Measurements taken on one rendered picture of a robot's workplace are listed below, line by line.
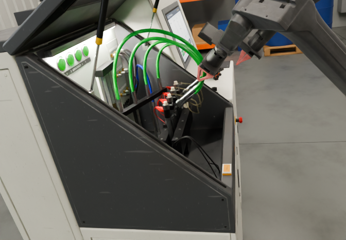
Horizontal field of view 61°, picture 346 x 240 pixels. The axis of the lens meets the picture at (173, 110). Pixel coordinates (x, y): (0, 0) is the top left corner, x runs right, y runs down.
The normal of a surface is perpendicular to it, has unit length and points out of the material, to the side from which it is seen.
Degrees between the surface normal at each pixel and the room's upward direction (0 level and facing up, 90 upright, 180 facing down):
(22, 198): 90
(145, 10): 90
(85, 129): 90
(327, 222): 0
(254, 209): 0
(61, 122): 90
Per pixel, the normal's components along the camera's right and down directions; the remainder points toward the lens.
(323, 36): 0.28, 0.28
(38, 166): -0.18, 0.43
